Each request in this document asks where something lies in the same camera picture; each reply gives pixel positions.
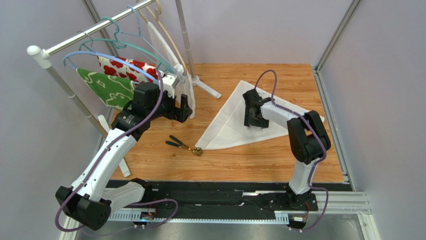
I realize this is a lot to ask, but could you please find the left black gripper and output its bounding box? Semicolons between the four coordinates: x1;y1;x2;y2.
147;85;193;123

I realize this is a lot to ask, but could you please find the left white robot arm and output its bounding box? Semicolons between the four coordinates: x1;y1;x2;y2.
55;74;193;232

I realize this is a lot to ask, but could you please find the blue plastic hanger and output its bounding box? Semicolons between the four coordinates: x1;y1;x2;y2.
63;50;166;84

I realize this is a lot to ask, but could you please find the light blue wire hanger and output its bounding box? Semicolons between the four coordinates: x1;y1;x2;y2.
121;5;187;84

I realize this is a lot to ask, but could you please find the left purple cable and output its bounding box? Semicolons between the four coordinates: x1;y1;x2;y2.
54;68;179;233

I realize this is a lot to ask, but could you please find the red floral cloth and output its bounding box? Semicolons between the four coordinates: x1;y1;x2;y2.
97;56;159;83

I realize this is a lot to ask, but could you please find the beige wooden hanger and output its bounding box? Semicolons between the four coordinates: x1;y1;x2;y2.
139;0;186;67

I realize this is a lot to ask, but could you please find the teal plastic hanger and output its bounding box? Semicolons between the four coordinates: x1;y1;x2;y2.
78;16;177;74

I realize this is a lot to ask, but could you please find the white hanging towel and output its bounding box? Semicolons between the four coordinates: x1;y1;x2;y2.
147;22;196;119

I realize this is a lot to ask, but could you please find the white slotted cable duct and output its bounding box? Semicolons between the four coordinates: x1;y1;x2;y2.
107;208;290;225

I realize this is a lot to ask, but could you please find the green patterned cloth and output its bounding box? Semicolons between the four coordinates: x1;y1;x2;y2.
75;68;136;111

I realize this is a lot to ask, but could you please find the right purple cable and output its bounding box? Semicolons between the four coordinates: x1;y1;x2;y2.
254;69;330;233

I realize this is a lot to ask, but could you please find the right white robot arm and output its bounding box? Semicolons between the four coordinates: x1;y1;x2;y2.
242;89;331;209

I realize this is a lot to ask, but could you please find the white clothes rack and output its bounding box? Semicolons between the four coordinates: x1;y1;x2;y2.
26;0;223;178

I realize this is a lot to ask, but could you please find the white cloth napkin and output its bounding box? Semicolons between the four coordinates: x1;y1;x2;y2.
194;79;326;151

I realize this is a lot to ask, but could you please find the purple cable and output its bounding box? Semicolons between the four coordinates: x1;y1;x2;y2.
54;68;179;233
254;69;330;233

